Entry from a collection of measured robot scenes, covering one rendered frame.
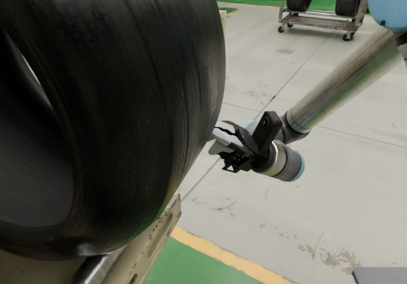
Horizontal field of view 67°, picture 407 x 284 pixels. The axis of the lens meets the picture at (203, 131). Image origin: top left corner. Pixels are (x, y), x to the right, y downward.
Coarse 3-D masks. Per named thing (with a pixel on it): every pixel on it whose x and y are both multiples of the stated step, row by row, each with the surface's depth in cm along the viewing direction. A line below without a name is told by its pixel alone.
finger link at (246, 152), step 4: (232, 144) 63; (236, 144) 64; (244, 144) 67; (232, 148) 64; (236, 148) 64; (240, 148) 64; (244, 148) 65; (240, 152) 64; (244, 152) 64; (248, 152) 66; (252, 152) 67; (244, 156) 66; (248, 156) 67
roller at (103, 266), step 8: (120, 248) 54; (96, 256) 51; (104, 256) 51; (112, 256) 52; (88, 264) 50; (96, 264) 50; (104, 264) 51; (112, 264) 52; (80, 272) 48; (88, 272) 48; (96, 272) 49; (104, 272) 50; (72, 280) 47; (80, 280) 47; (88, 280) 48; (96, 280) 49
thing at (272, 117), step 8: (264, 112) 68; (272, 112) 67; (264, 120) 68; (272, 120) 66; (280, 120) 66; (256, 128) 71; (264, 128) 68; (272, 128) 66; (256, 136) 71; (264, 136) 68; (272, 136) 68; (264, 144) 69; (264, 152) 72
